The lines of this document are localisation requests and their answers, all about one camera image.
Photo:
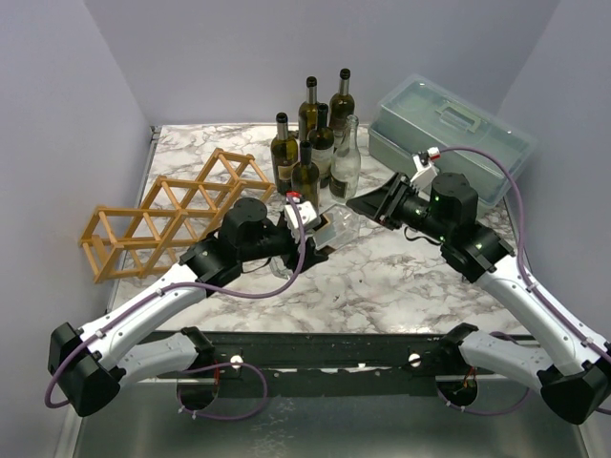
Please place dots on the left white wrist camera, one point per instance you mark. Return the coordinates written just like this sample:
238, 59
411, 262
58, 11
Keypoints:
300, 213

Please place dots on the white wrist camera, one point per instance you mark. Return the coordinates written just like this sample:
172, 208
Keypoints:
425, 171
300, 213

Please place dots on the back left green wine bottle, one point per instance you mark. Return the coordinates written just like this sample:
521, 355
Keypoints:
307, 115

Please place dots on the dark green wine bottle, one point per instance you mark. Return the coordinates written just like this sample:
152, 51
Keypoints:
284, 154
305, 175
322, 143

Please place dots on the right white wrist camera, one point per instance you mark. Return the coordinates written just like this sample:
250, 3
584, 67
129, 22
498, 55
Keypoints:
425, 171

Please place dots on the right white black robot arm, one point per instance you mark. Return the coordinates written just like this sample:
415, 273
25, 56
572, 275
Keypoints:
570, 367

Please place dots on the clear square liquor bottle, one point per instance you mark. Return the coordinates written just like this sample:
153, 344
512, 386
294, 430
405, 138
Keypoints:
338, 227

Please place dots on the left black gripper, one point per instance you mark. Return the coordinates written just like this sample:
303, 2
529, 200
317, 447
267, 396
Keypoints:
310, 253

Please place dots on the clear empty glass bottle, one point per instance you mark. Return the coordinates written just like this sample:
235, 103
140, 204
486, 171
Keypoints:
346, 163

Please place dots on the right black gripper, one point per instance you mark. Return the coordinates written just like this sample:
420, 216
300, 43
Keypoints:
394, 204

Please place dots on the wooden wine rack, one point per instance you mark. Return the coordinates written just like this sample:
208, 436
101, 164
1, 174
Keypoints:
139, 242

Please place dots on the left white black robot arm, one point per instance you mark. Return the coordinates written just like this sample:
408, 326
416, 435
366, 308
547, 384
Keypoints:
90, 364

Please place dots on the green plastic toolbox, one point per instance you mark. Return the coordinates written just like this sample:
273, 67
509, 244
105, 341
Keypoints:
419, 114

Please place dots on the back right green wine bottle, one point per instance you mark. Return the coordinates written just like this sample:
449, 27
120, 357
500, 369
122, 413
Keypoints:
341, 105

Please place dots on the black mounting rail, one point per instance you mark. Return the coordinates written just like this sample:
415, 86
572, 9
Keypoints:
327, 365

